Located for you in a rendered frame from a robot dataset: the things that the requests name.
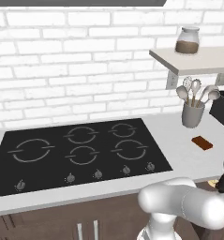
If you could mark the white shelf bracket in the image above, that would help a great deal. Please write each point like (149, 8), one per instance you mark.
(172, 79)
(223, 79)

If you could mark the grey whisk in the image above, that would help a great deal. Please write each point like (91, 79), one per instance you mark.
(187, 82)

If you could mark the brown cupboard door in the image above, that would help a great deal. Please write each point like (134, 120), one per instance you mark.
(116, 215)
(44, 223)

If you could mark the brown chocolate bar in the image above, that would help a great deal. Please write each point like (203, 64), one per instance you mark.
(202, 143)

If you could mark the pale yellow small object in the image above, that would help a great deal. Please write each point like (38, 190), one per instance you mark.
(213, 183)

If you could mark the grey range hood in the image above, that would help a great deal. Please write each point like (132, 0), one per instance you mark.
(79, 2)

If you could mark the brown wooden drawer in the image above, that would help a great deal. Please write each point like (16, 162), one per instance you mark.
(203, 185)

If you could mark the grey hob knob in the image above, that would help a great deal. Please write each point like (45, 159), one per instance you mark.
(70, 178)
(98, 174)
(150, 166)
(20, 185)
(126, 170)

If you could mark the grey ladle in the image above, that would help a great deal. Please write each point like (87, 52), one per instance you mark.
(209, 89)
(214, 95)

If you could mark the black countertop appliance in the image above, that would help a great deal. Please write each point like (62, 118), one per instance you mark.
(223, 111)

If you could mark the glass jar with brown filling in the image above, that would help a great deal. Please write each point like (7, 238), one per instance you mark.
(187, 43)

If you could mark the black hob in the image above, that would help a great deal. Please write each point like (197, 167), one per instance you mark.
(85, 156)

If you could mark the grey utensil pot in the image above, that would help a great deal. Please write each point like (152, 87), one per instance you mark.
(192, 115)

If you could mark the white wall shelf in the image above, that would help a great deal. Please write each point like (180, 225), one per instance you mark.
(194, 61)

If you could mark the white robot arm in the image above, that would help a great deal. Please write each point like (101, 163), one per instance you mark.
(191, 203)

